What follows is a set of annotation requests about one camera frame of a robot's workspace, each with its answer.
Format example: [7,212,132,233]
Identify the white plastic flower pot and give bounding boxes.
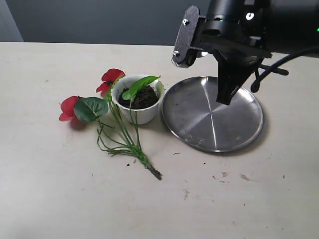
[110,74,165,125]

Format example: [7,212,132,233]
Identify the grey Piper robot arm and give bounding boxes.
[171,0,319,105]

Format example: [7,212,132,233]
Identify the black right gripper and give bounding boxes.
[171,0,272,105]

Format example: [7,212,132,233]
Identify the round stainless steel plate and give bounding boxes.
[161,76,265,153]

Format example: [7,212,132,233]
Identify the red artificial flower plant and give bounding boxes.
[59,68,162,180]

